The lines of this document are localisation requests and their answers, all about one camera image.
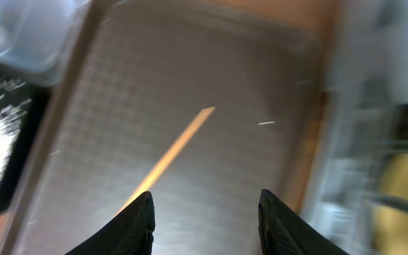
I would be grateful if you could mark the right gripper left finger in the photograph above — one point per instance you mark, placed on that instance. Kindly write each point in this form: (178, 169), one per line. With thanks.
(130, 232)

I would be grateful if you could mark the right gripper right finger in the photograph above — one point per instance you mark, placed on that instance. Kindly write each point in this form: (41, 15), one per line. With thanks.
(283, 232)

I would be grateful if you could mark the wooden chopstick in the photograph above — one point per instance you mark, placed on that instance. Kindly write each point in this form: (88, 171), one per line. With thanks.
(169, 156)

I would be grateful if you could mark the yellow plate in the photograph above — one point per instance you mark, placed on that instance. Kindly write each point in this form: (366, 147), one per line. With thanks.
(391, 225)

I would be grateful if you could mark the black waste tray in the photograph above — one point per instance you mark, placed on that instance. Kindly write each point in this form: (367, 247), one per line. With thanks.
(23, 144)

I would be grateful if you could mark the grey dishwasher rack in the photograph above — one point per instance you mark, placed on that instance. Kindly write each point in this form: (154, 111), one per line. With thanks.
(366, 124)

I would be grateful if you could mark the brown serving tray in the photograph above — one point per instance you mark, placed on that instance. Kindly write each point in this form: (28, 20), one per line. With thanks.
(141, 72)

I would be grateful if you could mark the clear plastic bin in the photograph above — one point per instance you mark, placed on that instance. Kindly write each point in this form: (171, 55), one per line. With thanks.
(37, 36)

